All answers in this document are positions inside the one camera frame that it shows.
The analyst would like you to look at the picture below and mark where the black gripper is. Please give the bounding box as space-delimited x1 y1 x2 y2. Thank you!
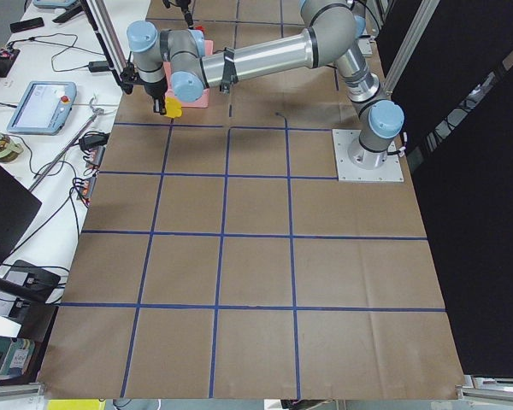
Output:
162 0 193 28
120 63 168 114

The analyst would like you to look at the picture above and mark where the yellow toy block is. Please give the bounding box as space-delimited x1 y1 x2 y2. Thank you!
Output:
162 97 183 119

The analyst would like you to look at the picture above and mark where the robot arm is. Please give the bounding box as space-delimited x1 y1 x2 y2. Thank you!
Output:
127 1 404 161

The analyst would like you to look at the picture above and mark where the pink plastic box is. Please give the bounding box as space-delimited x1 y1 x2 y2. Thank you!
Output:
163 30 213 107

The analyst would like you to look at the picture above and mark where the black power adapter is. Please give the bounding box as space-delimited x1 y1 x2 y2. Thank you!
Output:
87 61 109 73

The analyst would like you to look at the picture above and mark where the teach pendant tablet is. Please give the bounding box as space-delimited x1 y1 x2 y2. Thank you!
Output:
7 81 77 135

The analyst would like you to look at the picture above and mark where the black monitor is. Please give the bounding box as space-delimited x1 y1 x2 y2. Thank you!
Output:
0 166 41 264

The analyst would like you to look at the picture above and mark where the aluminium frame post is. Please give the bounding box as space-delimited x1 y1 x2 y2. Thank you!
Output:
80 0 133 95

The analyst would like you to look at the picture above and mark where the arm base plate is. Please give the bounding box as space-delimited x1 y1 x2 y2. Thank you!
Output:
332 129 404 183
357 38 373 57

